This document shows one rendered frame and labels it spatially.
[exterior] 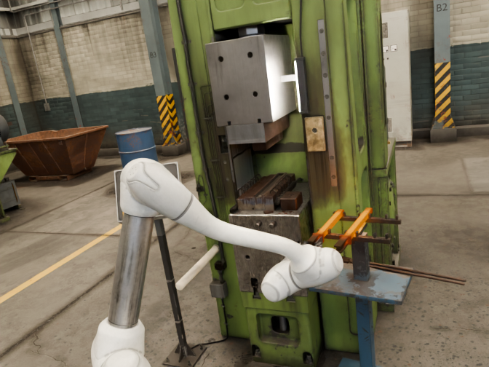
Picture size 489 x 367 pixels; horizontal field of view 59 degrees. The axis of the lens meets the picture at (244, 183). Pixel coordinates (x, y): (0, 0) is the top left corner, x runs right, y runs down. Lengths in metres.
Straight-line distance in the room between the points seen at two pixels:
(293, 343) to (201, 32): 1.72
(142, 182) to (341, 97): 1.20
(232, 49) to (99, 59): 8.31
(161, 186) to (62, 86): 9.96
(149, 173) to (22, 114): 10.43
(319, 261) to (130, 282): 0.61
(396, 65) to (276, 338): 5.49
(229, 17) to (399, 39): 5.23
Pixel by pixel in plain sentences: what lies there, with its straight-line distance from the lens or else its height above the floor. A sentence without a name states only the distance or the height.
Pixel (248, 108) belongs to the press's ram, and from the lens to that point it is 2.10.
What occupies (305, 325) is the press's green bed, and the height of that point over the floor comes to 0.29.
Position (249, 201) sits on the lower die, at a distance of 2.22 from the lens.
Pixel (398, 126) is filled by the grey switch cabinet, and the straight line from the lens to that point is 7.40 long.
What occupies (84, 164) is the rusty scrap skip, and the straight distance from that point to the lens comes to 8.77.
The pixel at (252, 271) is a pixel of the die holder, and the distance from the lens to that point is 2.32.
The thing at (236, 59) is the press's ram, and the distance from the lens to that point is 2.10.
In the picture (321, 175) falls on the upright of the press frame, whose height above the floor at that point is 1.06.
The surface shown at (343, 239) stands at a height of 0.93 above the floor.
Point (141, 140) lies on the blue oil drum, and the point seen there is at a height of 0.74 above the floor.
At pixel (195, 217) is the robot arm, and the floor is 1.24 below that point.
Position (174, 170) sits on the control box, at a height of 1.16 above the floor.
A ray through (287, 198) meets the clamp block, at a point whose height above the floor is 0.98.
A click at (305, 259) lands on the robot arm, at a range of 1.38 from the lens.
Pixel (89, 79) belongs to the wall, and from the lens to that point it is 10.57.
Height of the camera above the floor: 1.65
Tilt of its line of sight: 15 degrees down
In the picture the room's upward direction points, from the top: 8 degrees counter-clockwise
